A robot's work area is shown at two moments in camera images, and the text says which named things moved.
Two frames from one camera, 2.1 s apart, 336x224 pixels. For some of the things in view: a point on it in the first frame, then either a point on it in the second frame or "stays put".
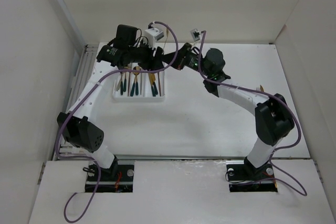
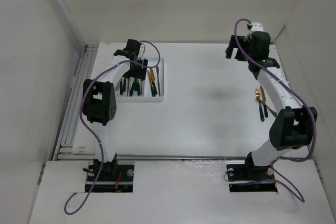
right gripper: x=177 y=60 to x=230 y=49
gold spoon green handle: x=165 y=43 to x=138 y=89
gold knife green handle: x=154 y=78 stays put
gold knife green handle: x=150 y=77 stays put
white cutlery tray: x=133 y=87 stays put
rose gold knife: x=159 y=84 stays put
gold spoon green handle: x=137 y=85 to x=132 y=89
